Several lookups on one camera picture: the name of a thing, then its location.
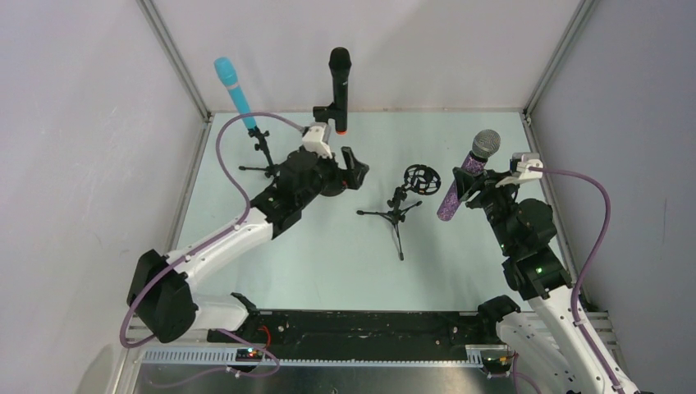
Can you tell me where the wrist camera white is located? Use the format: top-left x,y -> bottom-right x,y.
302,122 -> 333,159
495,153 -> 544,188

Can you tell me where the purple glitter microphone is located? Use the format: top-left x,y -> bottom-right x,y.
437,129 -> 501,222

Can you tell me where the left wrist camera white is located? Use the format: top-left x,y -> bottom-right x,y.
302,122 -> 333,159

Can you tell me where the blue microphone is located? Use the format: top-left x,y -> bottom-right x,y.
213,57 -> 251,115

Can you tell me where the black round base mic stand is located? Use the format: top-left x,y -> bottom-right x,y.
312,103 -> 349,198

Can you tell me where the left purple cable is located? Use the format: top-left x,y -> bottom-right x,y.
119,112 -> 305,349

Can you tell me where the small black tripod stand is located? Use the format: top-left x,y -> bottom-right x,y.
238,126 -> 278,179

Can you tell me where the grey slotted cable duct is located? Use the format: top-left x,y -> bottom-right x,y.
140,346 -> 483,369

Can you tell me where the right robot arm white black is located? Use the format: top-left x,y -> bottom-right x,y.
452,163 -> 640,393

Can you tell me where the black tripod shock mount stand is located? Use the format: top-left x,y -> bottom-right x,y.
356,164 -> 442,261

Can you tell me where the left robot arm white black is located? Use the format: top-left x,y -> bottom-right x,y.
126,147 -> 369,343

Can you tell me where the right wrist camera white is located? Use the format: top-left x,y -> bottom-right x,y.
495,153 -> 544,188

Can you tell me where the black microphone orange end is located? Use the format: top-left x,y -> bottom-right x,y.
328,47 -> 352,135

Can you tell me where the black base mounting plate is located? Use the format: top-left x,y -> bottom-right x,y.
235,310 -> 497,361

